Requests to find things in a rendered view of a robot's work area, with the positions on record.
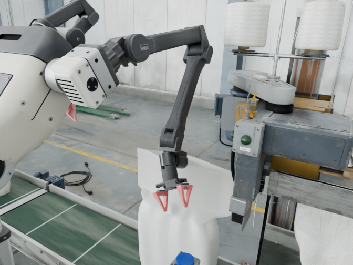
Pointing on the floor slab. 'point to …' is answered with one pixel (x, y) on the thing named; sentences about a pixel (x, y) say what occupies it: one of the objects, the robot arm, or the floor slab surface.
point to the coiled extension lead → (79, 180)
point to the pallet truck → (104, 111)
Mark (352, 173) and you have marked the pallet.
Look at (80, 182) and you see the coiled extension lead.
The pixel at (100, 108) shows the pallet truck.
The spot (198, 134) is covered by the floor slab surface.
